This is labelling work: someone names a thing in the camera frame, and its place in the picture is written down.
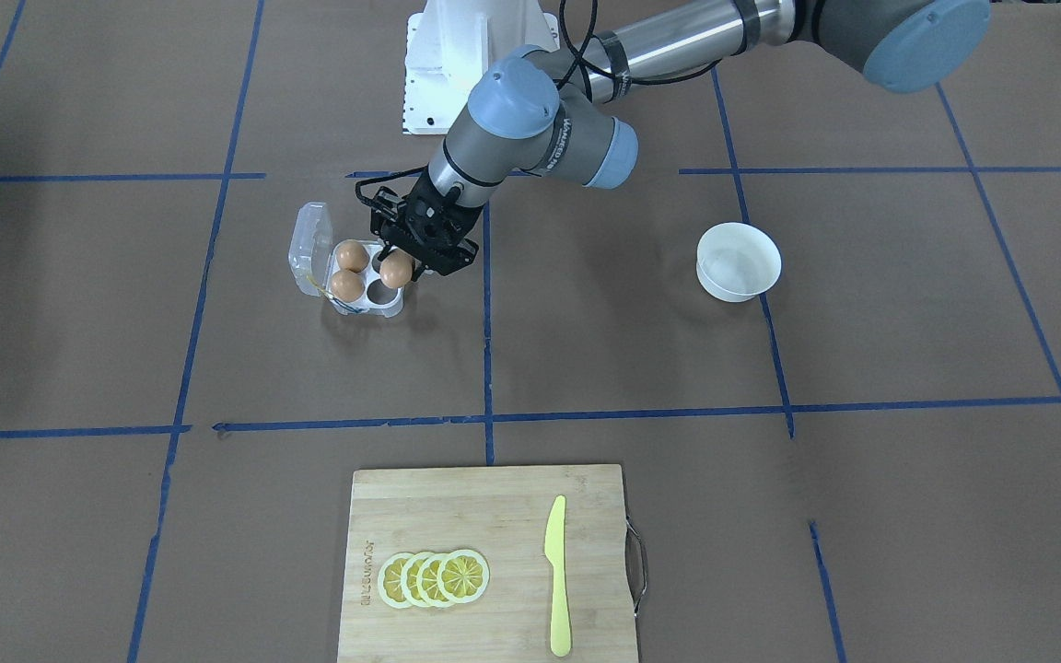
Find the clear plastic egg box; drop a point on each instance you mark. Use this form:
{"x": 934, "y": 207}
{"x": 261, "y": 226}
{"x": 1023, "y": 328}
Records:
{"x": 313, "y": 260}

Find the brown egg in box front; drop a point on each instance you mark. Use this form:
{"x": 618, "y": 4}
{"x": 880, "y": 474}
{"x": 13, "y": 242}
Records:
{"x": 346, "y": 286}

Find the brown egg from bowl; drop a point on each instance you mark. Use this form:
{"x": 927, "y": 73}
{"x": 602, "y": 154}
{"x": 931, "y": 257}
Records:
{"x": 397, "y": 270}

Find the brown egg in box rear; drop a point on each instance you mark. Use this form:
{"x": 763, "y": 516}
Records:
{"x": 351, "y": 256}

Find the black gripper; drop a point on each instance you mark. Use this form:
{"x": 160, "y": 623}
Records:
{"x": 399, "y": 224}

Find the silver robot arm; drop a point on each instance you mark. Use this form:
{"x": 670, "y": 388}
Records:
{"x": 536, "y": 110}

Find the brown egg in box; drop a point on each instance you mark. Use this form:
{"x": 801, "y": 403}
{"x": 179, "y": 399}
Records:
{"x": 346, "y": 286}
{"x": 351, "y": 256}

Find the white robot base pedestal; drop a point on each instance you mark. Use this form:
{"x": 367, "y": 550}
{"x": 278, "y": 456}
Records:
{"x": 450, "y": 44}

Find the wooden cutting board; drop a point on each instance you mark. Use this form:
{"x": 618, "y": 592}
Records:
{"x": 488, "y": 564}

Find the white ceramic bowl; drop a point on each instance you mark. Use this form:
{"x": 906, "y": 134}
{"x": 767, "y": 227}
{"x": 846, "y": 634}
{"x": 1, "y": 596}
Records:
{"x": 735, "y": 262}

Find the yellow plastic knife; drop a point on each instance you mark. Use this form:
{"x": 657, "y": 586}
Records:
{"x": 560, "y": 629}

